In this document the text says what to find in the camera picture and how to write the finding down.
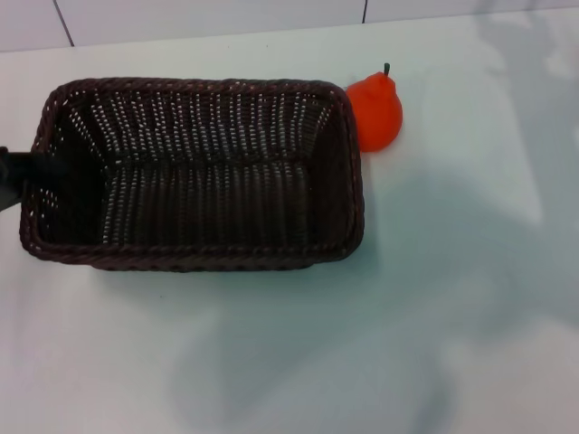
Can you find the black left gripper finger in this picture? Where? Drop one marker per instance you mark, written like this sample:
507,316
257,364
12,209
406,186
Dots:
40,165
10,194

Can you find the dark brown woven basket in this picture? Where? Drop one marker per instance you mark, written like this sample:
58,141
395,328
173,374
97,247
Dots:
217,181

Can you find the orange toy pear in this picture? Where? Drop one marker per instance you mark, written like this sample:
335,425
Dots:
377,113

